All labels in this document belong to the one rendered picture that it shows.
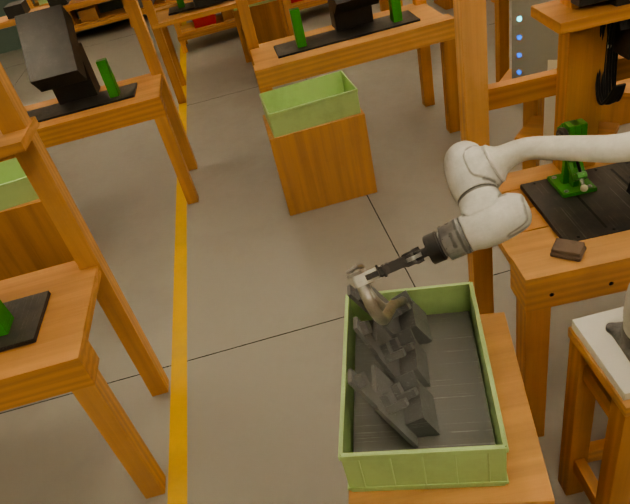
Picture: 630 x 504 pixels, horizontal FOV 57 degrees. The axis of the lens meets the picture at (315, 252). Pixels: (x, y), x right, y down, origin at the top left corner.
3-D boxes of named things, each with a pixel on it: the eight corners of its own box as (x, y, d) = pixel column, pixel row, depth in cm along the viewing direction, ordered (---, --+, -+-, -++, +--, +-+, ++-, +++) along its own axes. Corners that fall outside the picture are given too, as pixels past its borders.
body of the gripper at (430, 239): (438, 229, 144) (404, 244, 147) (434, 230, 136) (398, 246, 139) (450, 256, 144) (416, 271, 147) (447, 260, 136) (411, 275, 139)
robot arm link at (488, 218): (478, 261, 140) (461, 218, 147) (542, 235, 135) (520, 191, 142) (466, 242, 131) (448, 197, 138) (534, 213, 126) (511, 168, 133)
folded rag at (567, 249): (586, 248, 198) (587, 241, 196) (580, 262, 193) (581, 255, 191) (556, 243, 203) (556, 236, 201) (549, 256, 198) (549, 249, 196)
